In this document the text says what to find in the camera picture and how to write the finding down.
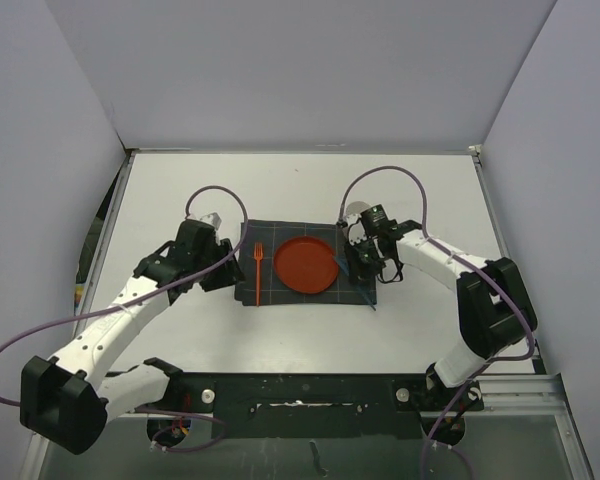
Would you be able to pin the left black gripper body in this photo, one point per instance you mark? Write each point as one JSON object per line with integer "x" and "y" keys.
{"x": 217, "y": 251}

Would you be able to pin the blue plastic knife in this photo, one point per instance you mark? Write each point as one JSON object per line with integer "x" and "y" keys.
{"x": 357, "y": 288}

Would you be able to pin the dark checked cloth placemat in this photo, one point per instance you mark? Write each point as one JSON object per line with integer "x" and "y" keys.
{"x": 273, "y": 292}

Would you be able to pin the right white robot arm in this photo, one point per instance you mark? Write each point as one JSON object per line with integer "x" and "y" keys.
{"x": 496, "y": 320}

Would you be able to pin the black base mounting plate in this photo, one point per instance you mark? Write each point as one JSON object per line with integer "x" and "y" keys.
{"x": 293, "y": 421}

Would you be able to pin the orange round plate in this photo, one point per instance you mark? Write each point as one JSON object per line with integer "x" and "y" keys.
{"x": 306, "y": 265}

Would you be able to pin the orange plastic fork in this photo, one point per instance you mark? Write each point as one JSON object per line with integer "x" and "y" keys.
{"x": 258, "y": 256}

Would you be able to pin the pink white mug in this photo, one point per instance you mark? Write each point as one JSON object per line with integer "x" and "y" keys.
{"x": 356, "y": 207}

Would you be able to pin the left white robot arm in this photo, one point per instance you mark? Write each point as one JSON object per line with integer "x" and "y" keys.
{"x": 94, "y": 352}

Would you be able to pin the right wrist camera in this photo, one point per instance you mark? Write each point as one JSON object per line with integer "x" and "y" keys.
{"x": 352, "y": 229}

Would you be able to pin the aluminium frame rail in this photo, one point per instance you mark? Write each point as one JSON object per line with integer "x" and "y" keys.
{"x": 170, "y": 389}

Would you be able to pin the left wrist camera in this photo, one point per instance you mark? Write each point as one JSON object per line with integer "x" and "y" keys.
{"x": 213, "y": 219}

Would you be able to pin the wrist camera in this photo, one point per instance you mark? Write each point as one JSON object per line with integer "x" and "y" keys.
{"x": 213, "y": 219}
{"x": 352, "y": 229}

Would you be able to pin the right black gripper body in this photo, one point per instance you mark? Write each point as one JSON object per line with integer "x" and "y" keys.
{"x": 366, "y": 261}

